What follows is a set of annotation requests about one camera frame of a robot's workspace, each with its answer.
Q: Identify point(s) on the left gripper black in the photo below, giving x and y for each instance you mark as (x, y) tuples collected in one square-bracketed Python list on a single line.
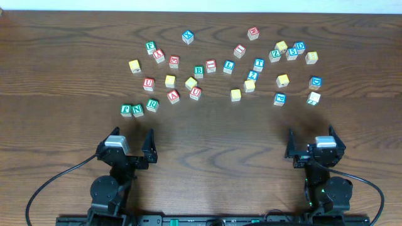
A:
[(132, 160)]

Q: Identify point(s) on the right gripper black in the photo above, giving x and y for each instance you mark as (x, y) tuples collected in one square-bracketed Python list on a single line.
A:
[(309, 156)]

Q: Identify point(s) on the green R block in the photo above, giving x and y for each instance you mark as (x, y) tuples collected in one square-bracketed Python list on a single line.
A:
[(152, 105)]

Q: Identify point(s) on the yellow o block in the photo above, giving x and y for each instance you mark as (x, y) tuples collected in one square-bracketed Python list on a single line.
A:
[(235, 95), (170, 81)]

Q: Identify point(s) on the green B block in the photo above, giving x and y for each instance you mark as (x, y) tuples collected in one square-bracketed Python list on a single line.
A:
[(198, 71)]

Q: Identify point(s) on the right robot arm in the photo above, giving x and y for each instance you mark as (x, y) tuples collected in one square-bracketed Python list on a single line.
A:
[(329, 196)]

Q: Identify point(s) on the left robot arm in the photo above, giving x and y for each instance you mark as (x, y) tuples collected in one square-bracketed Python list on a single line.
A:
[(110, 192)]

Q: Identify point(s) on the green N block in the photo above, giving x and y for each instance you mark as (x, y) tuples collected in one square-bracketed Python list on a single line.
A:
[(137, 110)]

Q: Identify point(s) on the green J block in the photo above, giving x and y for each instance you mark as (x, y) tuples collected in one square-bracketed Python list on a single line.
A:
[(126, 110)]

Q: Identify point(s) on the green 7 block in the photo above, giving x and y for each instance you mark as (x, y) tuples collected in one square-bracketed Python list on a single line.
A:
[(313, 98)]

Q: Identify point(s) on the blue P block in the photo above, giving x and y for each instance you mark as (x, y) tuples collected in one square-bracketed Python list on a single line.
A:
[(279, 99)]

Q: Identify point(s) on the red U block left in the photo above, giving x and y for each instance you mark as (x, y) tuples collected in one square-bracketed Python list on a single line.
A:
[(149, 84)]

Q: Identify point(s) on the red u block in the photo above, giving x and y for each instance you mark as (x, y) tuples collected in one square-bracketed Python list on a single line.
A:
[(195, 93), (149, 84)]

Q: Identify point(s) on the red A block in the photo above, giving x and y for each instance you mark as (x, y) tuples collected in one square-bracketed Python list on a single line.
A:
[(173, 96)]

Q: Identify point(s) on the blue D block right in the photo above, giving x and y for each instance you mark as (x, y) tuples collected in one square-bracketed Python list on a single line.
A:
[(315, 83)]

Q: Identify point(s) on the blue d block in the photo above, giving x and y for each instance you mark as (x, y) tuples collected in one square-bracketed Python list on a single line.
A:
[(315, 83), (300, 47)]

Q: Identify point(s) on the yellow K block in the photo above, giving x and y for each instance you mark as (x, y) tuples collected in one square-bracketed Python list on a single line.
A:
[(282, 80)]

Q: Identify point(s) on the yellow block far left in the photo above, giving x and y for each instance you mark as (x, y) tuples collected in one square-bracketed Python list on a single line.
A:
[(134, 66)]

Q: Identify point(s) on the red U block centre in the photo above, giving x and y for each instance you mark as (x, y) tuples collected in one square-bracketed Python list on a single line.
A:
[(195, 93)]

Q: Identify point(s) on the yellow tilted block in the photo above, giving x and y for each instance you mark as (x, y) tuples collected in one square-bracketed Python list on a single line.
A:
[(191, 83)]

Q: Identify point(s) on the yellow B block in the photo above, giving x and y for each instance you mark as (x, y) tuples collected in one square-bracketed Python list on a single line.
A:
[(311, 57)]

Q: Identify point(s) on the red E block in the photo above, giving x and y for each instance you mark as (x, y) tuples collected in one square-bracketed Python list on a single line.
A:
[(174, 61)]

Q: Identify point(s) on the yellow S block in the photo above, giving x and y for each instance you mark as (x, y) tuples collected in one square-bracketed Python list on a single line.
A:
[(249, 86)]

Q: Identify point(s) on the blue 2 block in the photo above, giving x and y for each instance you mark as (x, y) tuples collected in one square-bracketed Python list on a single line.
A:
[(252, 75)]

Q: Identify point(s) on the green F block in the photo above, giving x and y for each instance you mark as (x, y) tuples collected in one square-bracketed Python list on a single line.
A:
[(150, 47)]

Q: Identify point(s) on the blue 5 block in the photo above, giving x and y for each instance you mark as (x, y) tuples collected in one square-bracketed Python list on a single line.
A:
[(291, 54)]

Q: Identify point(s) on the green Z block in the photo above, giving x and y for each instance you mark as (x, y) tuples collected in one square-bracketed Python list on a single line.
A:
[(274, 56)]

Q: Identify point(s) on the blue T block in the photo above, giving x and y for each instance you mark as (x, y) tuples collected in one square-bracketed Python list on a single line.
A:
[(258, 64)]

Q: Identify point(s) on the blue D block upper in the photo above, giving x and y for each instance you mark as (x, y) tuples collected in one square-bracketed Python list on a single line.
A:
[(300, 47)]

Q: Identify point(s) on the yellow block with picture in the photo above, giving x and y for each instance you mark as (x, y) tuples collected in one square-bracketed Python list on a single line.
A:
[(281, 46)]

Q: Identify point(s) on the red I block centre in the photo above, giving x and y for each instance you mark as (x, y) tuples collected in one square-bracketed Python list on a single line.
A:
[(211, 66)]

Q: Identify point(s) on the red i block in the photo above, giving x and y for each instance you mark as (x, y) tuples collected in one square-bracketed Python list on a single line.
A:
[(211, 66), (239, 51)]

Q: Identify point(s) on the blue L block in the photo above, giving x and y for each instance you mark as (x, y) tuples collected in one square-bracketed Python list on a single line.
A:
[(228, 66)]

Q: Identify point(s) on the red I block upper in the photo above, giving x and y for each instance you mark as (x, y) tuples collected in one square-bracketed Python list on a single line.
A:
[(239, 51)]

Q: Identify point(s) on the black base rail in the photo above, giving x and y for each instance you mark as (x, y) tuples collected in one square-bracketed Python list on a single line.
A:
[(158, 220)]

